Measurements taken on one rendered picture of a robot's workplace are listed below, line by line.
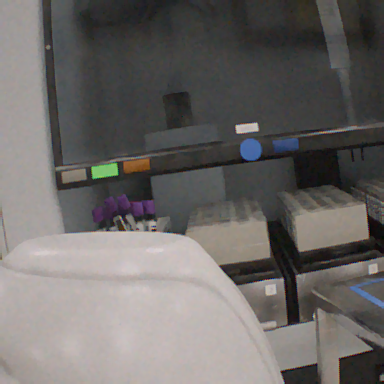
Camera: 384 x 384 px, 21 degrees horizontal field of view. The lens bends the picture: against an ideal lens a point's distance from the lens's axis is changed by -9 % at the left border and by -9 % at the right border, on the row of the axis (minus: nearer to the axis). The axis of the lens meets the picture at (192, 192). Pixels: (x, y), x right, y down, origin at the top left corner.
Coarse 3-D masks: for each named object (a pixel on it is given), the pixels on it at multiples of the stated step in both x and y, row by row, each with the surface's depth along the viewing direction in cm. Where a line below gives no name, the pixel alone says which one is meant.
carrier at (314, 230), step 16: (336, 208) 158; (352, 208) 156; (304, 224) 157; (320, 224) 157; (336, 224) 157; (352, 224) 157; (304, 240) 157; (320, 240) 157; (336, 240) 157; (352, 240) 157
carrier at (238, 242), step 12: (204, 228) 159; (216, 228) 157; (228, 228) 157; (240, 228) 157; (252, 228) 157; (264, 228) 157; (204, 240) 157; (216, 240) 157; (228, 240) 157; (240, 240) 157; (252, 240) 157; (264, 240) 157; (216, 252) 157; (228, 252) 157; (240, 252) 157; (252, 252) 157; (264, 252) 157
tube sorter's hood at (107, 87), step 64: (64, 0) 156; (128, 0) 156; (192, 0) 155; (256, 0) 155; (320, 0) 155; (64, 64) 156; (128, 64) 156; (192, 64) 156; (256, 64) 156; (320, 64) 155; (64, 128) 157; (128, 128) 157; (192, 128) 156; (320, 128) 156
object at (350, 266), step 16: (288, 256) 174; (336, 256) 152; (352, 256) 150; (368, 256) 150; (288, 272) 171; (304, 272) 150; (320, 272) 149; (336, 272) 149; (352, 272) 149; (368, 272) 149; (304, 288) 150; (304, 304) 150; (304, 320) 150
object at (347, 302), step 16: (320, 288) 125; (336, 288) 122; (352, 288) 119; (368, 288) 117; (320, 304) 121; (336, 304) 111; (352, 304) 109; (368, 304) 107; (320, 320) 125; (336, 320) 111; (352, 320) 102; (368, 320) 98; (320, 336) 125; (336, 336) 125; (368, 336) 94; (320, 352) 125; (336, 352) 125; (320, 368) 125; (336, 368) 125
